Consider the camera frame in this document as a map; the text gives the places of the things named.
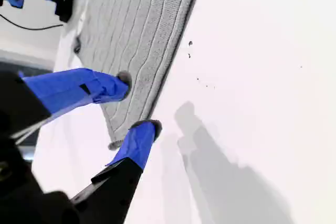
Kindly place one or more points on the grey striped square towel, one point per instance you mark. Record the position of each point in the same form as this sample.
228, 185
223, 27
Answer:
136, 24

